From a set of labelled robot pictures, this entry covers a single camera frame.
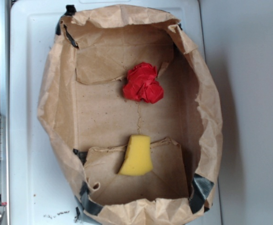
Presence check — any yellow-green sponge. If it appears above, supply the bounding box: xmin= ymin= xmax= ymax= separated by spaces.
xmin=118 ymin=135 xmax=153 ymax=176

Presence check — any brown paper bag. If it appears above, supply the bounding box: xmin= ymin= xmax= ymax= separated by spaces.
xmin=37 ymin=5 xmax=222 ymax=225

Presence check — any crumpled red paper ball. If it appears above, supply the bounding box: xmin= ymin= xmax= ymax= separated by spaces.
xmin=123 ymin=62 xmax=164 ymax=104

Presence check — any white plastic tray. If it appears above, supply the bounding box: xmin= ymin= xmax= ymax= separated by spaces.
xmin=9 ymin=0 xmax=222 ymax=225

